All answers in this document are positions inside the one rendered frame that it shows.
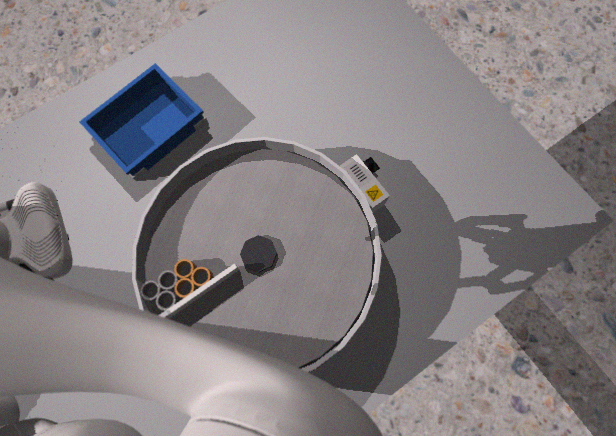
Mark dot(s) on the grey metal ring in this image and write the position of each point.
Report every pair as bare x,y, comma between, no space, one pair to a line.
163,276
145,287
161,296

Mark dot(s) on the grey round turntable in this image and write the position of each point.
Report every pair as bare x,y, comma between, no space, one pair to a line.
300,230

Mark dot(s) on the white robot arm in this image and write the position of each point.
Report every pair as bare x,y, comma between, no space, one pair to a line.
55,338

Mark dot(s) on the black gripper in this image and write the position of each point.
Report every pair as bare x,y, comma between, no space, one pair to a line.
4,210

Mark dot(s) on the blue open crate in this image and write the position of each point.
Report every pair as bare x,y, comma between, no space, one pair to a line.
150,108

